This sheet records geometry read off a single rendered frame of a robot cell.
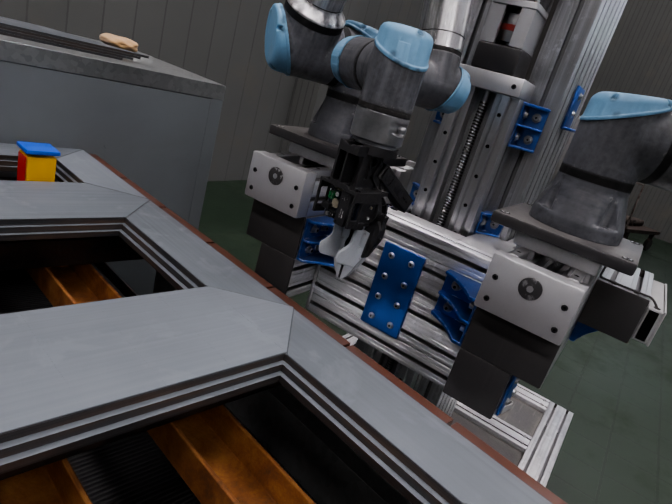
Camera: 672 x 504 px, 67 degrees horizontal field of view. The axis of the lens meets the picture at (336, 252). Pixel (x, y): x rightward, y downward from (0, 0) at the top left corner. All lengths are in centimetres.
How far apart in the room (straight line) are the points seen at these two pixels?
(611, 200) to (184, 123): 108
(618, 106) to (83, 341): 79
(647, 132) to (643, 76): 947
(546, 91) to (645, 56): 931
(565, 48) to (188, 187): 104
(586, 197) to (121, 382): 71
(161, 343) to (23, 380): 14
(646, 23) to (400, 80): 990
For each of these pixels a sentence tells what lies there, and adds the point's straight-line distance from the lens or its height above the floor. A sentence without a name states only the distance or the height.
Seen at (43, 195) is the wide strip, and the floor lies 84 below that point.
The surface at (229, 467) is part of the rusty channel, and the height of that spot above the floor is 68.
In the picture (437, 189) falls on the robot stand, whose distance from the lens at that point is 109.
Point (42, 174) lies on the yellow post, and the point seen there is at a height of 84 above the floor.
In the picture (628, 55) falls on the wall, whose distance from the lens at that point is 1045.
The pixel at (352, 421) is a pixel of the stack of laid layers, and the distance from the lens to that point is 59.
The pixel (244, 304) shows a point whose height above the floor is 84.
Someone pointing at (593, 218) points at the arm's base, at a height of 107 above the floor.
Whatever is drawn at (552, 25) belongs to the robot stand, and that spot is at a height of 136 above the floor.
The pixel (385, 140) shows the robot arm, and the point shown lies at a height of 111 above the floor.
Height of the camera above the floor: 118
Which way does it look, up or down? 19 degrees down
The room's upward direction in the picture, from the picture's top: 16 degrees clockwise
